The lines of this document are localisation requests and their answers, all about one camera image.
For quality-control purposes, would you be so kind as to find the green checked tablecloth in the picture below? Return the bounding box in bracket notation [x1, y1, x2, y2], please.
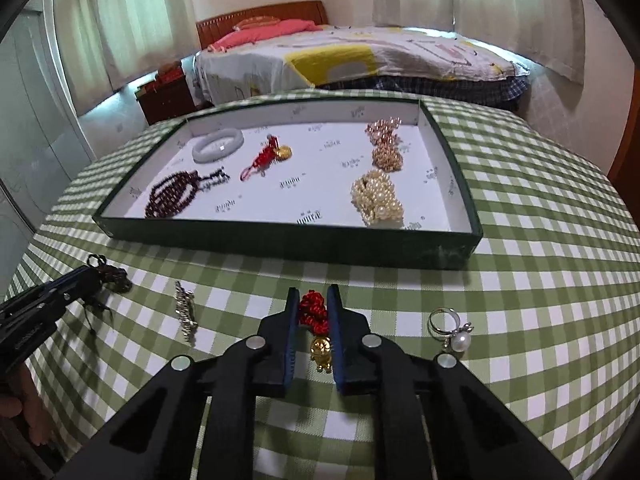
[0, 88, 640, 480]

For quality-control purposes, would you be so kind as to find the green tray with white lining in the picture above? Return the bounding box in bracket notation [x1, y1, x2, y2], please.
[92, 97, 484, 271]

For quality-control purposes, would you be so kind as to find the silver brooch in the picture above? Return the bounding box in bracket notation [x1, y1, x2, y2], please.
[173, 280, 199, 345]

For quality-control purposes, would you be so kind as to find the pink pillow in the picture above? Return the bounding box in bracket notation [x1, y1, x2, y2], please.
[209, 18, 322, 54]

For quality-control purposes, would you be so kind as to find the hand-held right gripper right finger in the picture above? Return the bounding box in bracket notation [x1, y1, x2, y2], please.
[326, 283, 574, 480]

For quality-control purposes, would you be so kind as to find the blue plaid bed skirt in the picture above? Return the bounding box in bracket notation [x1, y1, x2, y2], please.
[320, 74, 531, 111]

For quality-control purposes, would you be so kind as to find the white pearl bracelet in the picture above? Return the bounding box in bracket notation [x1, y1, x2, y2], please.
[349, 168, 405, 227]

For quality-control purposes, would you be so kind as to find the gold bead bracelet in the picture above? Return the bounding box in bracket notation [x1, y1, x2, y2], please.
[370, 142, 405, 174]

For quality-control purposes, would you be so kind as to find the white jade bangle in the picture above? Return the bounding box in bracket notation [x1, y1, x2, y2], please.
[192, 128, 245, 164]

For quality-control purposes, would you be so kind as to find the person's left hand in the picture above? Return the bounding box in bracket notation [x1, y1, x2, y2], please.
[0, 360, 54, 448]

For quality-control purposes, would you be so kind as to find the red knot gold figurine charm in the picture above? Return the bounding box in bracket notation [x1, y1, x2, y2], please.
[298, 288, 335, 375]

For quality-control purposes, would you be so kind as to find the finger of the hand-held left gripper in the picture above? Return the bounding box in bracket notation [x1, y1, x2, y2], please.
[4, 266, 104, 312]
[0, 286, 99, 334]

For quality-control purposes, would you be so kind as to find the red knot gold ball charm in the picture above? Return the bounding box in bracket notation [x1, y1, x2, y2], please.
[239, 133, 294, 182]

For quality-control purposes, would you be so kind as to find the black cord pendant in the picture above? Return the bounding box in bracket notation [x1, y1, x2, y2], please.
[84, 253, 134, 339]

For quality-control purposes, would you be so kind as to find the wooden bed headboard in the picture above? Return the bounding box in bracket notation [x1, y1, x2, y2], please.
[195, 0, 330, 52]

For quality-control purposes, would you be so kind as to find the silver pearl ring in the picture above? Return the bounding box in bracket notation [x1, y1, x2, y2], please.
[427, 307, 475, 354]

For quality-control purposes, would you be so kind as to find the brown wooden door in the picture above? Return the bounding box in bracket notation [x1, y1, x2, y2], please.
[606, 92, 640, 192]

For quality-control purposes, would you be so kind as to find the brown wooden bead necklace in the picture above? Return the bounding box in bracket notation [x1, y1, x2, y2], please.
[143, 168, 232, 220]

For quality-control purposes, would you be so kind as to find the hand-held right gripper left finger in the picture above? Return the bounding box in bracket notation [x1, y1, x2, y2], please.
[55, 286, 301, 480]

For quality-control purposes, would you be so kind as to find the dark wooden nightstand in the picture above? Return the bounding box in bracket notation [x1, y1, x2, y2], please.
[137, 80, 213, 127]

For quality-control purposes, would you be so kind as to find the pink bead bracelet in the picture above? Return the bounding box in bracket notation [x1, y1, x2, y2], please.
[364, 117, 404, 147]

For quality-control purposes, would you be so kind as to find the red box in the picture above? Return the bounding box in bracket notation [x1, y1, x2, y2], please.
[154, 66, 187, 90]

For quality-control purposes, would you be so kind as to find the wide white curtain panel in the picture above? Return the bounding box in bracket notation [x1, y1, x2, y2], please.
[94, 0, 199, 83]
[449, 0, 587, 87]

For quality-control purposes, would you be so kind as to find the bed with patterned sheet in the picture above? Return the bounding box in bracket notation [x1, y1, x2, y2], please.
[192, 24, 526, 107]

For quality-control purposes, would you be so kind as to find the glass sliding wardrobe door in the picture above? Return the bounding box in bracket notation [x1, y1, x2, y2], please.
[0, 0, 97, 266]

